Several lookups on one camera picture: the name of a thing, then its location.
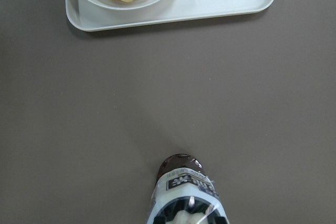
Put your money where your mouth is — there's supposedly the cream rabbit tray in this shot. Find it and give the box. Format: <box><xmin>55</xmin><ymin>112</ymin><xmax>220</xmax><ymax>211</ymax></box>
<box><xmin>65</xmin><ymin>0</ymin><xmax>274</xmax><ymax>31</ymax></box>

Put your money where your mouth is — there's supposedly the dark tea bottle white cap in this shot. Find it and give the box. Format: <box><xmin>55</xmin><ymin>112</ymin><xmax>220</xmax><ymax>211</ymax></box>
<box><xmin>146</xmin><ymin>154</ymin><xmax>229</xmax><ymax>224</ymax></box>

